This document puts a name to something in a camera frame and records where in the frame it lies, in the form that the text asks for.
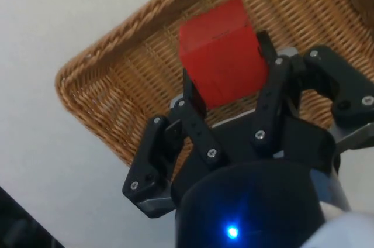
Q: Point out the red cube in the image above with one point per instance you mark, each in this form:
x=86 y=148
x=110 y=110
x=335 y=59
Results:
x=225 y=63

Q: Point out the wicker basket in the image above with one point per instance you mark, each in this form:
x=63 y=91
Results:
x=122 y=90

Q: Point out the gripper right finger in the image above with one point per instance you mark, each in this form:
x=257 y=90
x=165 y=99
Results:
x=271 y=107

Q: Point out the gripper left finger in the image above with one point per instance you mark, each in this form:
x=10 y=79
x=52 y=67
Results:
x=201 y=134

